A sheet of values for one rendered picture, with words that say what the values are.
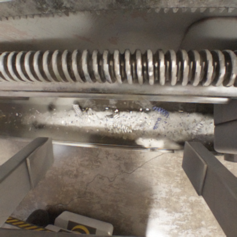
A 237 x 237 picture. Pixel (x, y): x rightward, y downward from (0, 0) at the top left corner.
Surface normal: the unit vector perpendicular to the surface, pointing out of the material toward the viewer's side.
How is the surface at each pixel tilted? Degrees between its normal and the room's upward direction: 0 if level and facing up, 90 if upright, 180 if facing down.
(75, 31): 90
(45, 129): 0
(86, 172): 0
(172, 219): 0
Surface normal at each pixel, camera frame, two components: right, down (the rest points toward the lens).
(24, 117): -0.14, -0.15
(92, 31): -0.07, 0.99
